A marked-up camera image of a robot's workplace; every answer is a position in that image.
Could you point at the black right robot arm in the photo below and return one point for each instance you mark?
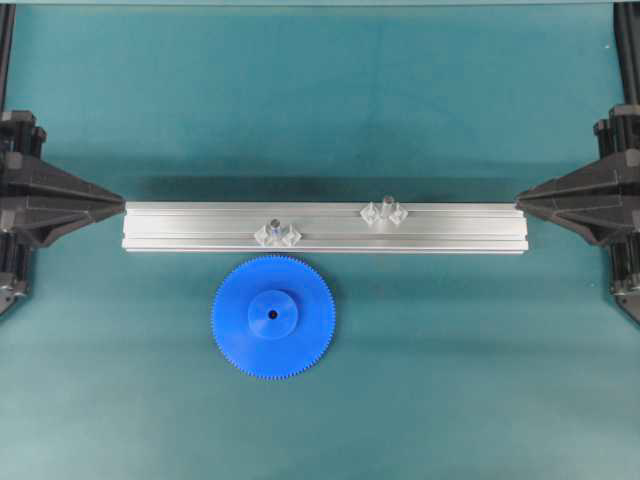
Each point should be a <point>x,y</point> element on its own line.
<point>600,201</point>

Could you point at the tall steel shaft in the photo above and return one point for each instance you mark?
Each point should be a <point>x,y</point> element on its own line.
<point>387,208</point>

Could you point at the aluminium extrusion rail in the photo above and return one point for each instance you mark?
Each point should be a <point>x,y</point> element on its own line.
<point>229,227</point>

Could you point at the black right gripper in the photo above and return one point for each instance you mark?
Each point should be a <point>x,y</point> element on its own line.
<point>617,226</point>

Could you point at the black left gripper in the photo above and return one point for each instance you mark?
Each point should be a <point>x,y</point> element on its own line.
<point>23,175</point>

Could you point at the clear bracket of tall shaft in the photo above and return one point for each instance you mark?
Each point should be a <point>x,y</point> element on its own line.
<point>370,214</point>

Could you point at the clear bracket of short shaft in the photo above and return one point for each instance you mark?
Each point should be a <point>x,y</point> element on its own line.
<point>290,237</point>

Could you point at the short steel shaft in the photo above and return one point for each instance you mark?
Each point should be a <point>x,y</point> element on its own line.
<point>274,226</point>

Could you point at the large blue plastic gear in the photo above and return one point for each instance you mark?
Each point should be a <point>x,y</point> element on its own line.
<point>273,317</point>

